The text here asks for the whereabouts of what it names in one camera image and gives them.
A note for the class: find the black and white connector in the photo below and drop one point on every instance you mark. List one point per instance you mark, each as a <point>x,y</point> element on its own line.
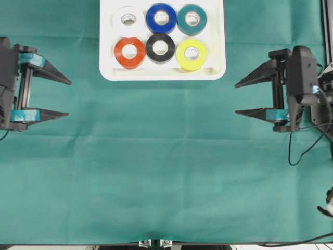
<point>328,210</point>

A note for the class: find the blue tape roll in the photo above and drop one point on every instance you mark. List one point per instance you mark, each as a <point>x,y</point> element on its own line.
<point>161,18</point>

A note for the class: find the white plastic case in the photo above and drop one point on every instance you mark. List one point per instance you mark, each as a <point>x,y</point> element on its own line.
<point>213,36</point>

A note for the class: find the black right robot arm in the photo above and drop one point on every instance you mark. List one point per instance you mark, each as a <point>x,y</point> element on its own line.
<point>296,112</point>

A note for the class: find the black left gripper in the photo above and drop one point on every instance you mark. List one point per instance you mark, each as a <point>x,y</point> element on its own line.
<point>29,65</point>

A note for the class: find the green tape roll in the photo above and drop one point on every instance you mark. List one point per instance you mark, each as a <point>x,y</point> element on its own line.
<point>191,19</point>

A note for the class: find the white tape roll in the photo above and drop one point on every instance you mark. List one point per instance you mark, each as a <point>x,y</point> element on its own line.
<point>128,22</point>

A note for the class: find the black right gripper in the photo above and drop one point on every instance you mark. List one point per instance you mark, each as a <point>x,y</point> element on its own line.
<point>274,71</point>

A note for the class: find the black aluminium frame rail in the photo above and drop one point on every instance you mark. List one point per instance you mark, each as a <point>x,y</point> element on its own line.
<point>327,26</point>

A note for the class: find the black tape roll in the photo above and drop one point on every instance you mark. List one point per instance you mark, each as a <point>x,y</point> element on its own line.
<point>160,48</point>

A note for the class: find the yellow tape roll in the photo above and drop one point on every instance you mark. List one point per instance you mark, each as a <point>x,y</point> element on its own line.
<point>191,54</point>

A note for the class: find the red tape roll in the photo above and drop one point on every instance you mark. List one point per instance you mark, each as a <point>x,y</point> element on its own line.
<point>129,52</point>

